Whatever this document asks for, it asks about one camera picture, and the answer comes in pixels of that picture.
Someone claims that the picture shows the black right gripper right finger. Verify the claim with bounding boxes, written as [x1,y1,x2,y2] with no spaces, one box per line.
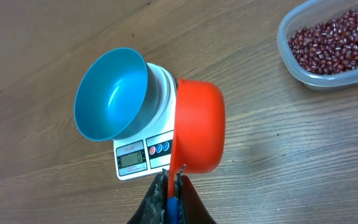
[175,165,216,224]

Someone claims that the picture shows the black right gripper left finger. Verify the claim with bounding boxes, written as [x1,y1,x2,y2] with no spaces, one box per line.
[127,169,168,224]

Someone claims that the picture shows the red scoop blue handle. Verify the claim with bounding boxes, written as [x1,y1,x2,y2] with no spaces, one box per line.
[165,79,226,223]

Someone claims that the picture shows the white digital kitchen scale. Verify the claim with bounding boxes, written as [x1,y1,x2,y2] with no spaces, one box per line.
[113,63,177,180]

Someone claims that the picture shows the teal plastic bowl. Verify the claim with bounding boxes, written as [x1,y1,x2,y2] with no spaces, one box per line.
[74,48,160,141]

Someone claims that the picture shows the clear plastic food container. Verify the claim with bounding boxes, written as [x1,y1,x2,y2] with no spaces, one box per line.
[277,0,358,90]

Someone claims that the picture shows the red adzuki beans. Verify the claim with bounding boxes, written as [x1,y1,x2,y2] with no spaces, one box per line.
[288,8,358,75]

